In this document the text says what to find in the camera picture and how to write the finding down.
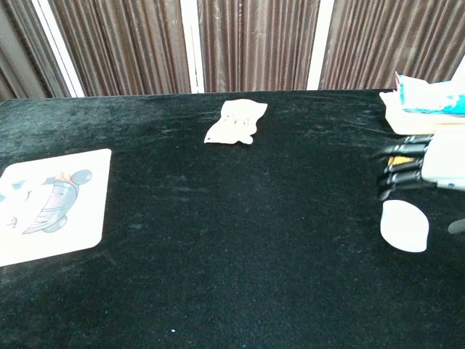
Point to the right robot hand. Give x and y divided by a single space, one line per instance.
443 160

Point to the white oval puzzle piece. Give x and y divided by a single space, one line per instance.
405 225

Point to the white cartoon mouse board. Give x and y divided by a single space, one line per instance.
72 203

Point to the blue white snack bag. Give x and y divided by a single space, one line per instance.
425 96

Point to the brown pleated curtain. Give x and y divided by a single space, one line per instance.
258 43
392 40
22 54
123 43

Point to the orange spouted drink pouch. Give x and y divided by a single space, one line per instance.
236 123

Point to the black velvet tablecloth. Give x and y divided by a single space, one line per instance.
236 225

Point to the white partition frame post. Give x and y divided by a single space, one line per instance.
319 43
60 51
192 47

